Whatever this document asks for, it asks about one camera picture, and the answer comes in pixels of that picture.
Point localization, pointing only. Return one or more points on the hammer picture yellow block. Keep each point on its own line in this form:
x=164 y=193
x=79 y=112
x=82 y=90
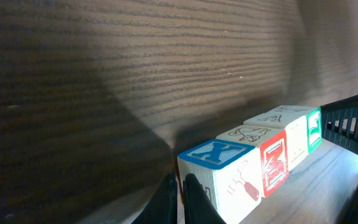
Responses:
x=229 y=173

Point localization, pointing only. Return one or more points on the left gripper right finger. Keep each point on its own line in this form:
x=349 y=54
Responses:
x=198 y=207

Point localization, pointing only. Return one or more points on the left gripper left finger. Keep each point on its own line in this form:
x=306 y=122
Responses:
x=162 y=207

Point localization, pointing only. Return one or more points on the red letter M block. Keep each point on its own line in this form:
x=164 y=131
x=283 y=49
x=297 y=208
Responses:
x=271 y=145

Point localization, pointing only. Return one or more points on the green number seven block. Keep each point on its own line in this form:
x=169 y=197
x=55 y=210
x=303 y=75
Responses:
x=300 y=123

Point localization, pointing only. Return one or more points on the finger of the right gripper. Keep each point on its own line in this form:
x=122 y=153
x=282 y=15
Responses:
x=340 y=123

